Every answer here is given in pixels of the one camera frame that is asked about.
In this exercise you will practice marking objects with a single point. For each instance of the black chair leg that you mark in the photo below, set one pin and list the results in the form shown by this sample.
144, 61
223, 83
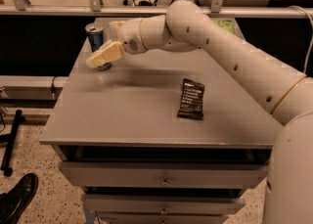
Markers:
9, 140

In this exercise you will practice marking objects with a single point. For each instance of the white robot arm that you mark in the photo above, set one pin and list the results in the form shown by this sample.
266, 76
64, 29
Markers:
281, 90

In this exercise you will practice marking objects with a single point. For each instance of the grey drawer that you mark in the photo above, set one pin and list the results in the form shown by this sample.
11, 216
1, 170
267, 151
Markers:
163, 175
162, 205
123, 218

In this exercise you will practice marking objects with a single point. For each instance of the top grey drawer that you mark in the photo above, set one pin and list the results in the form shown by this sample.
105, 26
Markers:
163, 175

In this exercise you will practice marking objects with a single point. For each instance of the black rxbar chocolate wrapper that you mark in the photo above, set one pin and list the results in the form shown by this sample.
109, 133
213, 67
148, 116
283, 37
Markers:
191, 102

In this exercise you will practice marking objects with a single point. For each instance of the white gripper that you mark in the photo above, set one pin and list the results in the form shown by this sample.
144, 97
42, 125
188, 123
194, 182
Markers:
129, 36

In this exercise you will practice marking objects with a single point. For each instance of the middle grey drawer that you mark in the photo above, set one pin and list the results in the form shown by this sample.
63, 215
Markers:
162, 205

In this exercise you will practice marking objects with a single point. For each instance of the black leather shoe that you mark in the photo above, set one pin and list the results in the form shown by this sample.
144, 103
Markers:
14, 203

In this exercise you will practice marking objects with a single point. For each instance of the grey drawer cabinet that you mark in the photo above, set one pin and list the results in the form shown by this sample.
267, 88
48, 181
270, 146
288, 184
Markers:
128, 114

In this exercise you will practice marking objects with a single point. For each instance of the blue silver redbull can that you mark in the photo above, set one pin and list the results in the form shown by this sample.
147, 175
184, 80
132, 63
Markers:
96, 35

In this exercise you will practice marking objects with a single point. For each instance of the bottom grey drawer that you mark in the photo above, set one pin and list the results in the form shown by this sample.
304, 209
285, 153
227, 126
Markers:
123, 218

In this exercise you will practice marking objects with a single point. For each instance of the green chip bag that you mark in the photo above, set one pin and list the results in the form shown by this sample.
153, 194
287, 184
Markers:
226, 24

